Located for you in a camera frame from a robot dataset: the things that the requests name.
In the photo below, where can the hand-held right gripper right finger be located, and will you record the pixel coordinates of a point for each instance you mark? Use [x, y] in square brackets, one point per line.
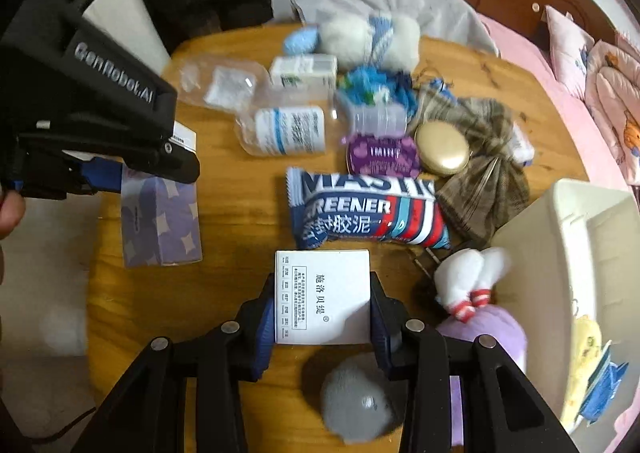
[381, 333]

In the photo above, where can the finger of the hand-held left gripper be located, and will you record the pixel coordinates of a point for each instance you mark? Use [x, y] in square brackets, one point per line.
[105, 175]
[170, 163]

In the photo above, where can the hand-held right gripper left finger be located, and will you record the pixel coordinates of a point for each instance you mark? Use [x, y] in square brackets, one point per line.
[265, 328]

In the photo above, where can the pink small packet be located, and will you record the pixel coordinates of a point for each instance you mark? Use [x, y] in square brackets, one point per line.
[160, 223]

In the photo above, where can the white medicine box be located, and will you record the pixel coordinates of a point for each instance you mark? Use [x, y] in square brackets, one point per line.
[325, 293]

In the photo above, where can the white plastic bin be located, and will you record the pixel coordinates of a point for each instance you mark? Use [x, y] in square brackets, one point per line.
[530, 253]

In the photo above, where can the person's left hand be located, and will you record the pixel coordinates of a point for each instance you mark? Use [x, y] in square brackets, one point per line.
[10, 215]

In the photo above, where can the grey plush ball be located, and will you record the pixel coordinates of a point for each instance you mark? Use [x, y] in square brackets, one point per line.
[355, 403]

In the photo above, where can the clear plastic bag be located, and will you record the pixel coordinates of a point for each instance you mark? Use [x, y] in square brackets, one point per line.
[220, 80]

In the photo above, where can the purple plush toy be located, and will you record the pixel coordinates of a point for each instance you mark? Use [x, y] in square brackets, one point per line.
[470, 278]

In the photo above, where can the white medicine bottle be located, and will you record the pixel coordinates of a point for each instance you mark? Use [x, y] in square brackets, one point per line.
[290, 130]

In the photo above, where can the blue red white striped packet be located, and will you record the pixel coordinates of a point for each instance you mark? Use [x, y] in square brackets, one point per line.
[350, 208]

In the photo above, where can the white green box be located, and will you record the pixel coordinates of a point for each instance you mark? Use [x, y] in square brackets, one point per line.
[302, 70]

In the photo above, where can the plaid fabric bow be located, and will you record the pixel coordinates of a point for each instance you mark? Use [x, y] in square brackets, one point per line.
[480, 198]

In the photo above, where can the purple mint tin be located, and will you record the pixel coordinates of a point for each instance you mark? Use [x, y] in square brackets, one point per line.
[382, 155]

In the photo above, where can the light blue knitted item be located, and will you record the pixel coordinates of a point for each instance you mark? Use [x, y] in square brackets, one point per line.
[301, 40]

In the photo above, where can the gold round compact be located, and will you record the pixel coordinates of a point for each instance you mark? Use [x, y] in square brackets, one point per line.
[442, 148]

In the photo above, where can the yellow plush item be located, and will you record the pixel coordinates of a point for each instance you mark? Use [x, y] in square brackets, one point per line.
[585, 348]

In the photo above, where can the clear plastic pill box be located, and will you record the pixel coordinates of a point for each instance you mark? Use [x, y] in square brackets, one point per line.
[377, 119]

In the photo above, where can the white fluffy plush toy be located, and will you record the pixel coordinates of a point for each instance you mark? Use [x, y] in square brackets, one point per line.
[350, 40]

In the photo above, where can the blue plastic packet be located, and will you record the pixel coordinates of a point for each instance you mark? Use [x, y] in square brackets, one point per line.
[605, 383]

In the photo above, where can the small purple white packet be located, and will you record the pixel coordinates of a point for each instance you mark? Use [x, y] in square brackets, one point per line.
[521, 148]

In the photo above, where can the pink bed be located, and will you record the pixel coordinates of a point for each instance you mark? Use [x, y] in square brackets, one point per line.
[550, 103]

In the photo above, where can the grey white cloth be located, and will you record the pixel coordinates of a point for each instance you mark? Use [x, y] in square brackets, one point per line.
[425, 3]

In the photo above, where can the pink bear print quilt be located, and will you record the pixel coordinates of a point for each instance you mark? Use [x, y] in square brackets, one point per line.
[615, 98]

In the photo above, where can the pink pillow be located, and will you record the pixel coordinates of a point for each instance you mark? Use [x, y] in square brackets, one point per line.
[570, 48]

